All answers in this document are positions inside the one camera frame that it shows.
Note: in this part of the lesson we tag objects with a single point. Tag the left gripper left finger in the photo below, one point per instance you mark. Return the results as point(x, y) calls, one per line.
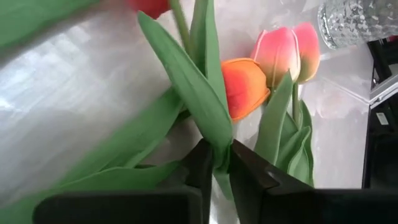
point(124, 208)

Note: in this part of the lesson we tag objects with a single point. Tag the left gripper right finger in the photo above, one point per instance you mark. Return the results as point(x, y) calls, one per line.
point(295, 207)

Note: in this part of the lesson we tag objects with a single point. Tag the orange tulip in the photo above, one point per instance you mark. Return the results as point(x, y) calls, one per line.
point(244, 87)

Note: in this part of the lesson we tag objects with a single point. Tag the red tulip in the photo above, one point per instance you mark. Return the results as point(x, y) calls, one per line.
point(192, 93)

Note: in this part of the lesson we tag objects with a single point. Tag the pink tulip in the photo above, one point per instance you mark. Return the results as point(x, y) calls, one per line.
point(309, 49)
point(276, 56)

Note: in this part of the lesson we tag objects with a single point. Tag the clear textured glass flask vase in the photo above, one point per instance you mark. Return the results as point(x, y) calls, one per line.
point(351, 21)

